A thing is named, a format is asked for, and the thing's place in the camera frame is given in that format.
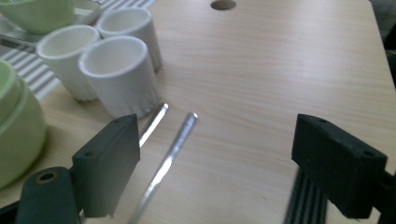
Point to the green bowl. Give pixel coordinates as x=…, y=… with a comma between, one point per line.
x=6, y=93
x=31, y=15
x=21, y=140

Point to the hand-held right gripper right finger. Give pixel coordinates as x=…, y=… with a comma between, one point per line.
x=337, y=163

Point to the metal spoon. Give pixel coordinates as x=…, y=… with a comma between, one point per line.
x=168, y=161
x=155, y=119

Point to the row of black chopsticks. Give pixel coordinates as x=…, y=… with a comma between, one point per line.
x=305, y=205

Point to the striped woven placemat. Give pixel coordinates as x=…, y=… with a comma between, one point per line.
x=34, y=71

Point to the white cup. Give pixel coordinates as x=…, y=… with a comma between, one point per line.
x=124, y=21
x=124, y=90
x=62, y=71

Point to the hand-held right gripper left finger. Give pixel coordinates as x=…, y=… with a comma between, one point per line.
x=107, y=161

